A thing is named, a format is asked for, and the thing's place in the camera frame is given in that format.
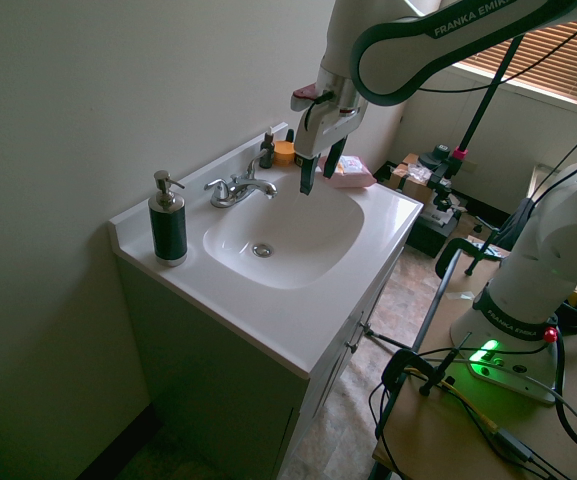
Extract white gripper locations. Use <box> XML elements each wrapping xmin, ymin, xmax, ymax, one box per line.
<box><xmin>294</xmin><ymin>97</ymin><xmax>370</xmax><ymax>197</ymax></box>

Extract pink wipes pack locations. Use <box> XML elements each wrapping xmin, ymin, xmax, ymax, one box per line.
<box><xmin>316</xmin><ymin>154</ymin><xmax>378</xmax><ymax>189</ymax></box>

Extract orange round jar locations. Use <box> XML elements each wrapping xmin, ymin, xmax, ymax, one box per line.
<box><xmin>272</xmin><ymin>140</ymin><xmax>297</xmax><ymax>168</ymax></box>

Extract dark dropper bottle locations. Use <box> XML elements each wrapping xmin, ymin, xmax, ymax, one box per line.
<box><xmin>259</xmin><ymin>127</ymin><xmax>277</xmax><ymax>169</ymax></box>

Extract chrome sink faucet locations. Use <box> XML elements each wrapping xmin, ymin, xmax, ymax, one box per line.
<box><xmin>203</xmin><ymin>148</ymin><xmax>279</xmax><ymax>209</ymax></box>

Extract brown cardboard box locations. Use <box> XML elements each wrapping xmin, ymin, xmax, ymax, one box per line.
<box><xmin>388</xmin><ymin>152</ymin><xmax>434</xmax><ymax>205</ymax></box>

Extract white vanity sink top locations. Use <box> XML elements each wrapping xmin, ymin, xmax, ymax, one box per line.
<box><xmin>108</xmin><ymin>121</ymin><xmax>425</xmax><ymax>379</ymax></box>

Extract black equipment case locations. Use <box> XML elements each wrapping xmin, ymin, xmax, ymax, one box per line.
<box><xmin>405</xmin><ymin>212</ymin><xmax>462</xmax><ymax>259</ymax></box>

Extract dark green soap dispenser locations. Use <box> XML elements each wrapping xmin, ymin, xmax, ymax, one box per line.
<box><xmin>148</xmin><ymin>170</ymin><xmax>189</xmax><ymax>268</ymax></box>

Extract black C-clamp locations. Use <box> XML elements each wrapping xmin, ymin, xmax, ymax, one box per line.
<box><xmin>381</xmin><ymin>333</ymin><xmax>475</xmax><ymax>398</ymax></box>
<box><xmin>435</xmin><ymin>238</ymin><xmax>491</xmax><ymax>283</ymax></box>

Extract white vanity cabinet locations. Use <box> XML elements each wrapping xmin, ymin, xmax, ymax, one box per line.
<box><xmin>114</xmin><ymin>245</ymin><xmax>405</xmax><ymax>480</ymax></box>

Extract wooden window blinds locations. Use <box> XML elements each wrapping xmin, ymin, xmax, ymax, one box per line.
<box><xmin>455</xmin><ymin>13</ymin><xmax>577</xmax><ymax>112</ymax></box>

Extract wooden robot table board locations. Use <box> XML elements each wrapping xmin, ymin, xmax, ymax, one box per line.
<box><xmin>371</xmin><ymin>249</ymin><xmax>577</xmax><ymax>480</ymax></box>

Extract red and white wrist camera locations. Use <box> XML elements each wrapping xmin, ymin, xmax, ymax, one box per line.
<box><xmin>290</xmin><ymin>83</ymin><xmax>330</xmax><ymax>112</ymax></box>

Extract black camera stand pole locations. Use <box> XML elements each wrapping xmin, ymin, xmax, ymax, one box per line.
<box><xmin>452</xmin><ymin>34</ymin><xmax>525</xmax><ymax>161</ymax></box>

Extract yellow cable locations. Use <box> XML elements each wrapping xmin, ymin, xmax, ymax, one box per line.
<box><xmin>406</xmin><ymin>367</ymin><xmax>500</xmax><ymax>434</ymax></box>

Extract grey cable with connector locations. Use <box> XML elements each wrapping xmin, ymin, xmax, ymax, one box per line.
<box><xmin>487</xmin><ymin>424</ymin><xmax>559</xmax><ymax>479</ymax></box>

